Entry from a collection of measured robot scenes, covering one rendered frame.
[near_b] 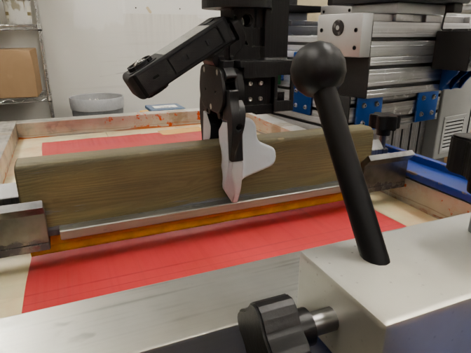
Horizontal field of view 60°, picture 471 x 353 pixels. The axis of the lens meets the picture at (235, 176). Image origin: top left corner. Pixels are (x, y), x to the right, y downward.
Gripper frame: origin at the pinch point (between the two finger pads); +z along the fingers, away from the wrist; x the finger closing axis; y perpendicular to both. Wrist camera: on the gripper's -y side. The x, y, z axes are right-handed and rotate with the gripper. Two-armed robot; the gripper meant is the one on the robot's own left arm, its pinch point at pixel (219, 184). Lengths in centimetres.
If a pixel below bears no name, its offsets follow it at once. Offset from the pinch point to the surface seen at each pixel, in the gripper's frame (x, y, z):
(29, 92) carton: 319, -39, 27
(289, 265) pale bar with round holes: -22.8, -4.2, -3.3
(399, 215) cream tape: -5.9, 22.0, 5.2
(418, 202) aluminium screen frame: -5.3, 25.5, 4.2
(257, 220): -0.4, 4.8, 5.3
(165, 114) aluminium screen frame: 57, 7, 2
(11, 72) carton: 319, -48, 11
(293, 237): -5.9, 6.6, 5.3
